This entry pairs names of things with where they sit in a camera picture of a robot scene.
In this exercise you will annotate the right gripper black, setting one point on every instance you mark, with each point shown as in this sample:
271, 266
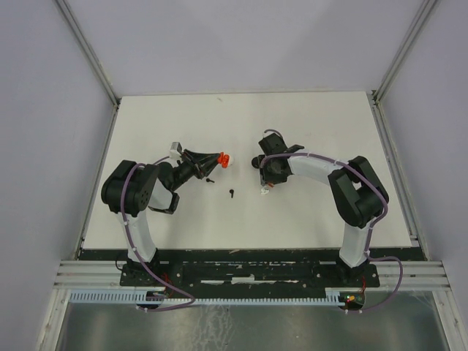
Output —
265, 176

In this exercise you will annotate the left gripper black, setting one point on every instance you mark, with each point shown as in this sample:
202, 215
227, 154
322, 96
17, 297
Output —
202, 164

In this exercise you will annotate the round orange earbud case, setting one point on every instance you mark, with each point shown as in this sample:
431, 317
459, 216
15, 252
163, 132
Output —
220, 158

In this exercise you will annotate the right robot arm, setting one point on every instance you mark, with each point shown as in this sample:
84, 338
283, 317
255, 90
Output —
360, 198

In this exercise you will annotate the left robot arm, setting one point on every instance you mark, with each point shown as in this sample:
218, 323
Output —
132, 189

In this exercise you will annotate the round black earbud case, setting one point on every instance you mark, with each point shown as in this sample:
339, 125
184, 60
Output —
255, 163

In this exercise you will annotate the round white earbud case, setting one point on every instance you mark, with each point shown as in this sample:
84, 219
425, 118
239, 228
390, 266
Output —
230, 161

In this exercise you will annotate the right controller board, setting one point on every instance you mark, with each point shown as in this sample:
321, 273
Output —
354, 301

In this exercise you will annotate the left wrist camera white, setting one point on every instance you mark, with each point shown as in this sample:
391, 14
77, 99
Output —
175, 150

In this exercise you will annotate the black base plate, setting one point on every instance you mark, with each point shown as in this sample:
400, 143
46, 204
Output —
311, 273

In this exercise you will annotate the left aluminium corner post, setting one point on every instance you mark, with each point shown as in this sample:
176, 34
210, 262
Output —
85, 46

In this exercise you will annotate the aluminium corner post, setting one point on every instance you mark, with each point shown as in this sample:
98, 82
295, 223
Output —
85, 46
418, 24

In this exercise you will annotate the aluminium frame rail front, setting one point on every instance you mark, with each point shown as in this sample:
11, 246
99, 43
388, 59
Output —
417, 276

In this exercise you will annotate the right aluminium corner post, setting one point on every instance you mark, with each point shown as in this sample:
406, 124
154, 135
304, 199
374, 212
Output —
418, 24

